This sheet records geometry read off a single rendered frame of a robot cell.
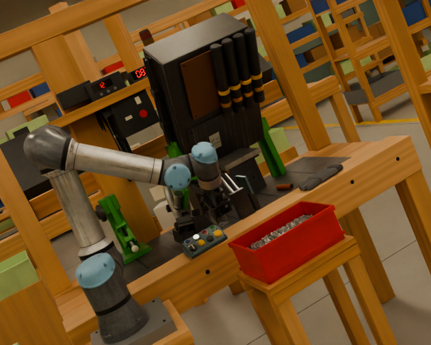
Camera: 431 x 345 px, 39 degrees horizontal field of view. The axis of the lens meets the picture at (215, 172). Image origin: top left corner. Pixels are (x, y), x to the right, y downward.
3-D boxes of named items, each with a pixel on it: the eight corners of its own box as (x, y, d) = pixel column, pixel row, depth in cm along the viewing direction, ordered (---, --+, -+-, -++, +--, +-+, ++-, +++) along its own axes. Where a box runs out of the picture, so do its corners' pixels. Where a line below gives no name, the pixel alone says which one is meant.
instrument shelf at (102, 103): (240, 44, 268) (237, 36, 267) (53, 131, 241) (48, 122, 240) (220, 53, 291) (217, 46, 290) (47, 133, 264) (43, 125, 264)
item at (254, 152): (263, 155, 226) (260, 147, 225) (227, 174, 221) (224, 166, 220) (226, 155, 262) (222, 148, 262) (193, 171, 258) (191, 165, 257)
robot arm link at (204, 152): (186, 144, 189) (212, 137, 190) (191, 169, 196) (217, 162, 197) (191, 159, 183) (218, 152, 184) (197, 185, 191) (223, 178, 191)
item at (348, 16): (386, 71, 1051) (338, -52, 1012) (228, 152, 968) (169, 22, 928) (369, 74, 1103) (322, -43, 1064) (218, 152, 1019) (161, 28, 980)
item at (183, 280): (423, 168, 244) (410, 134, 242) (86, 371, 200) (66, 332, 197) (401, 168, 257) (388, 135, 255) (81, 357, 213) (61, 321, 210)
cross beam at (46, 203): (283, 96, 299) (276, 79, 297) (39, 220, 260) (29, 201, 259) (279, 96, 303) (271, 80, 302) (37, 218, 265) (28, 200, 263)
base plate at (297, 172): (354, 161, 249) (351, 156, 249) (115, 297, 216) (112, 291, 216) (304, 160, 289) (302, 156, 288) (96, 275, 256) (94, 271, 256)
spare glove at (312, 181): (329, 169, 245) (326, 163, 245) (346, 168, 236) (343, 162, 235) (293, 192, 237) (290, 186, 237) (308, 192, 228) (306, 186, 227)
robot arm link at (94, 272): (91, 317, 173) (69, 276, 171) (94, 300, 187) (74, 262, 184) (128, 298, 174) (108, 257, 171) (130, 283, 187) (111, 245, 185)
